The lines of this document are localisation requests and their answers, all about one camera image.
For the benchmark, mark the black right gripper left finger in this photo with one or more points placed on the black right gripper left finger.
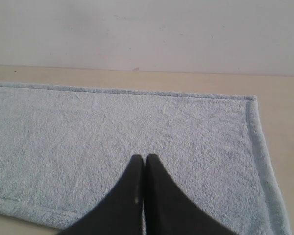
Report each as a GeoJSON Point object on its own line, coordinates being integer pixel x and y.
{"type": "Point", "coordinates": [120, 211]}

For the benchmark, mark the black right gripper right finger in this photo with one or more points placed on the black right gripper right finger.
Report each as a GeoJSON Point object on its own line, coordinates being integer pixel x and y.
{"type": "Point", "coordinates": [168, 211]}

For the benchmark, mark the light blue terry towel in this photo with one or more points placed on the light blue terry towel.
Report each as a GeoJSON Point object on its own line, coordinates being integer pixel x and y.
{"type": "Point", "coordinates": [63, 148]}

